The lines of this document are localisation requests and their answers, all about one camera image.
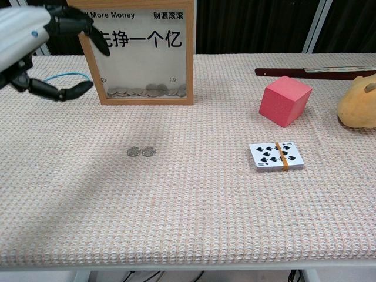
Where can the white frame post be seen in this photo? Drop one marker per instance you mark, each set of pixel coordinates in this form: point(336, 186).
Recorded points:
point(44, 51)
point(318, 26)

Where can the black pleated curtain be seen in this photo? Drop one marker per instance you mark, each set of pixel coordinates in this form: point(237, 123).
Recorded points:
point(249, 26)
point(64, 44)
point(352, 26)

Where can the orange rubber band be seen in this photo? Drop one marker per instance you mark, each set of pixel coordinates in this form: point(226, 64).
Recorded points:
point(282, 157)

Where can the silver coin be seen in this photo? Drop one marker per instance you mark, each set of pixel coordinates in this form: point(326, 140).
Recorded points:
point(134, 151)
point(149, 151)

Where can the yellow plush toy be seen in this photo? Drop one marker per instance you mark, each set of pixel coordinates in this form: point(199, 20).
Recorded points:
point(358, 108)

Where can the red foam cube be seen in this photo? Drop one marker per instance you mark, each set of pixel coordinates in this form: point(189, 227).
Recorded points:
point(282, 102)

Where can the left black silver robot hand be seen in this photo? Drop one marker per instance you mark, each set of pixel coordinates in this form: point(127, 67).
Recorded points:
point(20, 35)

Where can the playing card deck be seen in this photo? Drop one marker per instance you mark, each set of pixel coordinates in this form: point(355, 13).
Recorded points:
point(264, 157)

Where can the beige woven tablecloth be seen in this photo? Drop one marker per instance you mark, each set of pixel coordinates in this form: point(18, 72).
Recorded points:
point(176, 205)

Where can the dark red folded fan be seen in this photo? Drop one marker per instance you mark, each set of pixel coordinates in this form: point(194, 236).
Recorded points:
point(279, 72)

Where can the wooden coin bank frame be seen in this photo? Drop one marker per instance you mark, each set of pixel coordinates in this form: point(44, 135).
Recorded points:
point(188, 58)

